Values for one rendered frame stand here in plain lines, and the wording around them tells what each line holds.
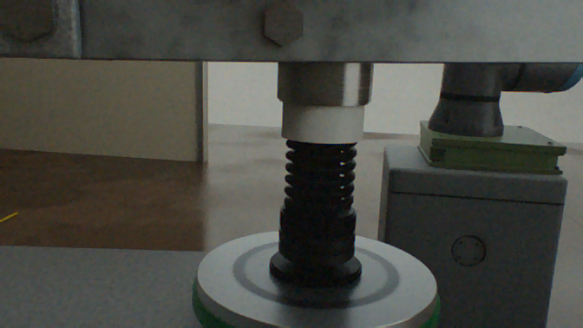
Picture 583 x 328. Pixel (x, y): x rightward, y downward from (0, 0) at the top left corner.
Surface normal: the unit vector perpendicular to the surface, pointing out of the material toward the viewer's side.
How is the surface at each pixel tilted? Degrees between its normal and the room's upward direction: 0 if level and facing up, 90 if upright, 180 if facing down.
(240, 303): 0
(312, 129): 90
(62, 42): 90
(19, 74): 90
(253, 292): 0
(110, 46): 90
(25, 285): 0
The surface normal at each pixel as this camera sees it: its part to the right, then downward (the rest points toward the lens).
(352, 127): 0.65, 0.18
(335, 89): 0.11, 0.21
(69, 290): 0.04, -0.98
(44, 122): -0.15, 0.20
